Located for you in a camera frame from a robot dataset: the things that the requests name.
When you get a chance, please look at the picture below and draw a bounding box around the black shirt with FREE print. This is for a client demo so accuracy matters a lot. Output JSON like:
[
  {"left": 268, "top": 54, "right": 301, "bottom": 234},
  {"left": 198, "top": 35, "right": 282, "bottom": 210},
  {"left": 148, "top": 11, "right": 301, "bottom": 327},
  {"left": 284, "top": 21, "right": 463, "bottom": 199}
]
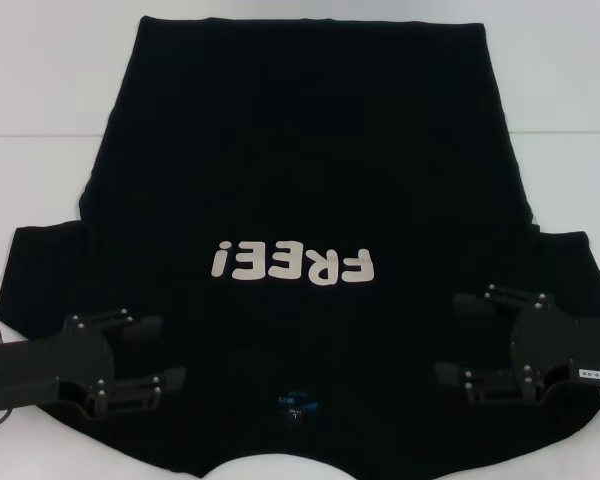
[{"left": 0, "top": 14, "right": 600, "bottom": 480}]

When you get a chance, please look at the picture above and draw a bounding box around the grey left gripper cable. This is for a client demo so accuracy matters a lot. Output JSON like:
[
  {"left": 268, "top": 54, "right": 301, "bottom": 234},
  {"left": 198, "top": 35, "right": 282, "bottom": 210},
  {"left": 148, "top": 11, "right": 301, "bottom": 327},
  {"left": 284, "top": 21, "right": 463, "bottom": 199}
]
[{"left": 0, "top": 404, "right": 30, "bottom": 437}]

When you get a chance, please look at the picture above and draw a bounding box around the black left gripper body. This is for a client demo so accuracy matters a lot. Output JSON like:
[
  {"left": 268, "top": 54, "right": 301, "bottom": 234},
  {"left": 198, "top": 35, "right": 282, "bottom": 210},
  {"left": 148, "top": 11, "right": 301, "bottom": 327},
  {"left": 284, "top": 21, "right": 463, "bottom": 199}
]
[{"left": 0, "top": 314, "right": 117, "bottom": 417}]

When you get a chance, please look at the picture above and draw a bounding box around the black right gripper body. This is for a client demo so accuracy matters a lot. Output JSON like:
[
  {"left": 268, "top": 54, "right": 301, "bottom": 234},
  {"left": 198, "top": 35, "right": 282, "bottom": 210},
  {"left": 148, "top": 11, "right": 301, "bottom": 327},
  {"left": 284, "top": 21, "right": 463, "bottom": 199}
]
[{"left": 509, "top": 294, "right": 600, "bottom": 401}]

